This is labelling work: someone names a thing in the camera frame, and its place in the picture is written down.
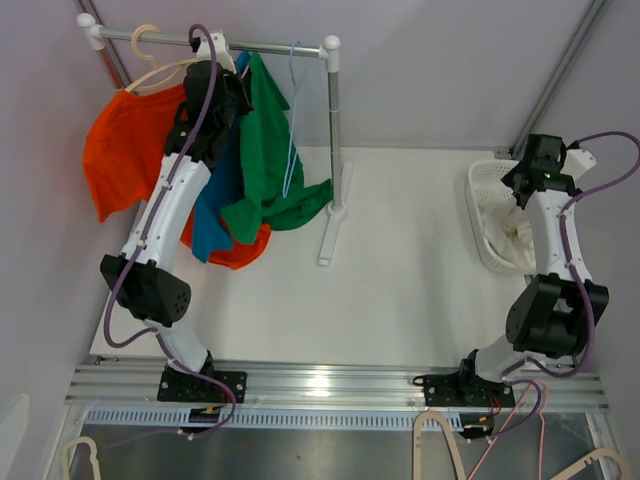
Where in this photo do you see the white t shirt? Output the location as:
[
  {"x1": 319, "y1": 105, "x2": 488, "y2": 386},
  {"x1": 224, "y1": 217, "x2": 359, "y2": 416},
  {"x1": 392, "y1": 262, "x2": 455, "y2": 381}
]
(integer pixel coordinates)
[{"x1": 481, "y1": 203, "x2": 536, "y2": 270}]

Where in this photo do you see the light blue wire hanger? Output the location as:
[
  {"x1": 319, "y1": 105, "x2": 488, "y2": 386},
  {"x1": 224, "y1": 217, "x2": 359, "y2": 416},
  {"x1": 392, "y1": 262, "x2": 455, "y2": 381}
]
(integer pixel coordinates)
[{"x1": 282, "y1": 40, "x2": 307, "y2": 198}]

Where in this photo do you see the green t shirt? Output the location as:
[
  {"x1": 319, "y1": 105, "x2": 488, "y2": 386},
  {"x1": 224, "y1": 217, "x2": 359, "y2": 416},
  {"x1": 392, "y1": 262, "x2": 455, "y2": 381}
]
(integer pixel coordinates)
[{"x1": 221, "y1": 52, "x2": 333, "y2": 244}]

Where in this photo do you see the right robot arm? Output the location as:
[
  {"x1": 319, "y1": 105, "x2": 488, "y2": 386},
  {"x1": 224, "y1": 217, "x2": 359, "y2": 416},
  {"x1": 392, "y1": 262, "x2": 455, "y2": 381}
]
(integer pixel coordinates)
[{"x1": 455, "y1": 134, "x2": 609, "y2": 405}]

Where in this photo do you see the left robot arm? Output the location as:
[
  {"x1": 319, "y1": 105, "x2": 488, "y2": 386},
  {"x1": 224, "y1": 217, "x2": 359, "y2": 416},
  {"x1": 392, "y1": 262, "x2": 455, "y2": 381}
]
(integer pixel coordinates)
[{"x1": 100, "y1": 60, "x2": 252, "y2": 401}]

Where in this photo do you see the cream plastic hanger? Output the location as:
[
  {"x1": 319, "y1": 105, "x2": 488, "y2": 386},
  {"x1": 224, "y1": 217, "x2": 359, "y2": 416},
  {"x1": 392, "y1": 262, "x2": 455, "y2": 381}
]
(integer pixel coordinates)
[{"x1": 123, "y1": 24, "x2": 196, "y2": 94}]

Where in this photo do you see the blue t shirt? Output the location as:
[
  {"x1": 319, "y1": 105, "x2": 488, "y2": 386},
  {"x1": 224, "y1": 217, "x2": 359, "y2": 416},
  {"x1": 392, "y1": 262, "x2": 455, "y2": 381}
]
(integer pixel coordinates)
[{"x1": 184, "y1": 60, "x2": 250, "y2": 269}]

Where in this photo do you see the orange t shirt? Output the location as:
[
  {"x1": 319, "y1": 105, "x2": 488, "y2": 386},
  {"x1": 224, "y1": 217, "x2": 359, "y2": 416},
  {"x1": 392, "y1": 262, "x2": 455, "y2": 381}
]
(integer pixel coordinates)
[{"x1": 83, "y1": 86, "x2": 271, "y2": 268}]

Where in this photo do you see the cream hanger bottom middle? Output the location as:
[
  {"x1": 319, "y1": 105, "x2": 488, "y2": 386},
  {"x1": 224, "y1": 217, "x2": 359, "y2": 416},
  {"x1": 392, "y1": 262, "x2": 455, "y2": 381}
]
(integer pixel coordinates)
[{"x1": 412, "y1": 410, "x2": 469, "y2": 480}]

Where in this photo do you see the cream hanger bottom right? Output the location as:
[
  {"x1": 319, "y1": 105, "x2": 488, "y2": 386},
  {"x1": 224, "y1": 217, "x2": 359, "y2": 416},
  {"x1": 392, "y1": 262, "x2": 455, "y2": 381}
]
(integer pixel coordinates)
[{"x1": 552, "y1": 448, "x2": 632, "y2": 480}]

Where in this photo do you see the cream hanger bottom left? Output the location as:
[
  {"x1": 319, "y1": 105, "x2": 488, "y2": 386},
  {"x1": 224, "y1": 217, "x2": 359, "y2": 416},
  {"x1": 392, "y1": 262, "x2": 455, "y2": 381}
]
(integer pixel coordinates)
[{"x1": 59, "y1": 435, "x2": 104, "y2": 480}]

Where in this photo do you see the white perforated basket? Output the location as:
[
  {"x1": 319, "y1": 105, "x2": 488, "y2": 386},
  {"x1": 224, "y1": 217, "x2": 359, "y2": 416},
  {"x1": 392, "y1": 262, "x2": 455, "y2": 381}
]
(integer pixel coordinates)
[{"x1": 465, "y1": 160, "x2": 536, "y2": 275}]

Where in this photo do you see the white clothes rack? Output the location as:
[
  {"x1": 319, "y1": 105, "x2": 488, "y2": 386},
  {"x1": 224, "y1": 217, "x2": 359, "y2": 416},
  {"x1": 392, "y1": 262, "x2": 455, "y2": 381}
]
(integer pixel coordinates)
[{"x1": 77, "y1": 13, "x2": 353, "y2": 267}]

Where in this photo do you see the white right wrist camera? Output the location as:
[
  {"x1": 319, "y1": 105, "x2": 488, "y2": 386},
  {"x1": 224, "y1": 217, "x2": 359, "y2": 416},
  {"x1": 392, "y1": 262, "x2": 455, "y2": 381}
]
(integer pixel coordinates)
[{"x1": 561, "y1": 146, "x2": 597, "y2": 182}]

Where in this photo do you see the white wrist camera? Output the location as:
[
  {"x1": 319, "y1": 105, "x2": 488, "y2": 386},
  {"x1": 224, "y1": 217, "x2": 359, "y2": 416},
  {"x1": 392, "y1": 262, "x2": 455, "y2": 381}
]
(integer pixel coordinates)
[
  {"x1": 561, "y1": 146, "x2": 597, "y2": 182},
  {"x1": 189, "y1": 30, "x2": 233, "y2": 64}
]

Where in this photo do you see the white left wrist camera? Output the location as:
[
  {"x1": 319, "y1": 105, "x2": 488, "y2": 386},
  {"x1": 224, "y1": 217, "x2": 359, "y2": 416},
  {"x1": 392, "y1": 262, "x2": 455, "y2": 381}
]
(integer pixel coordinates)
[{"x1": 189, "y1": 30, "x2": 233, "y2": 64}]

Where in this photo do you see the pink wire hanger below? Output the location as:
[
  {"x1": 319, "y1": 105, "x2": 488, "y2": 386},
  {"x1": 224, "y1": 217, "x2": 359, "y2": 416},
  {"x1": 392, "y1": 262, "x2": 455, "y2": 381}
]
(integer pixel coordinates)
[{"x1": 467, "y1": 380, "x2": 550, "y2": 479}]

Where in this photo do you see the aluminium mounting rail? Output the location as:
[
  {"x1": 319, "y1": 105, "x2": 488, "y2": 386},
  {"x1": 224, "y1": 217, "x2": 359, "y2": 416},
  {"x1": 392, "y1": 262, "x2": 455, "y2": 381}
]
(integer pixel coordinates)
[{"x1": 64, "y1": 357, "x2": 611, "y2": 434}]

